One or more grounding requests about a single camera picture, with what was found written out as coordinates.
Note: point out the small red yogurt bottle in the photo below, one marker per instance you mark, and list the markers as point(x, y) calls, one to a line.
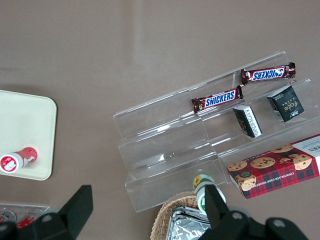
point(15, 161)

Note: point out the red tartan cookie box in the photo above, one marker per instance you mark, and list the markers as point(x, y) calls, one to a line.
point(272, 175)

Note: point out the oval wicker basket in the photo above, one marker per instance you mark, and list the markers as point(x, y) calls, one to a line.
point(162, 215)

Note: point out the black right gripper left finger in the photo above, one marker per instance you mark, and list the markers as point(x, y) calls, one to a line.
point(72, 212)

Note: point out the clear acrylic bottle rack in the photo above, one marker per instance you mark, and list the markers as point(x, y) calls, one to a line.
point(37, 208)

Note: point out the clear acrylic step shelf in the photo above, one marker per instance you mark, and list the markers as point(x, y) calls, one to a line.
point(162, 140)

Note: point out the Snickers bar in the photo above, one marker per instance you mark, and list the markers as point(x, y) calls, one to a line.
point(217, 98)
point(267, 74)

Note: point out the small black carton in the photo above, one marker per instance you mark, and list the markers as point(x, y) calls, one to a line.
point(287, 103)
point(247, 121)

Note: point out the stack of foil containers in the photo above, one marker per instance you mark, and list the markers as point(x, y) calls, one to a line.
point(185, 227)

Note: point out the green-lidded white bottle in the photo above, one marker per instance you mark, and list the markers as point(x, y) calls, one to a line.
point(201, 181)

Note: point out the beige plastic tray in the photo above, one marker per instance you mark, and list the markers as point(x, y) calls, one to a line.
point(25, 125)

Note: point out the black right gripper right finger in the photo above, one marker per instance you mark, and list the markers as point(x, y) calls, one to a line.
point(217, 212)

